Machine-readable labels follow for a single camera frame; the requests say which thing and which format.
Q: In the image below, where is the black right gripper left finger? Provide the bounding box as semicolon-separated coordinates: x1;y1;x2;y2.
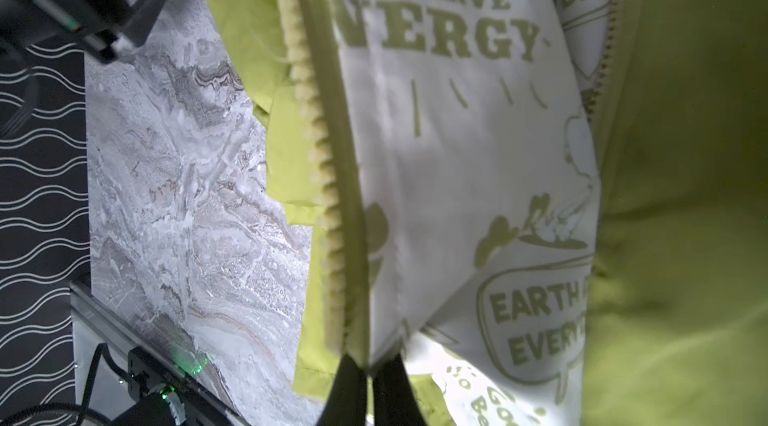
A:
316;355;368;426

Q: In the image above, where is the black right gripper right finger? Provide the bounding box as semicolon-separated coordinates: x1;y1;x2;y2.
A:
373;354;427;426

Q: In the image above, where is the lime green printed jacket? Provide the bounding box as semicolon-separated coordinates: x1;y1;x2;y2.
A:
207;0;767;425

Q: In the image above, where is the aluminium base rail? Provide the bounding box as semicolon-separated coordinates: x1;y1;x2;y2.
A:
69;280;246;425

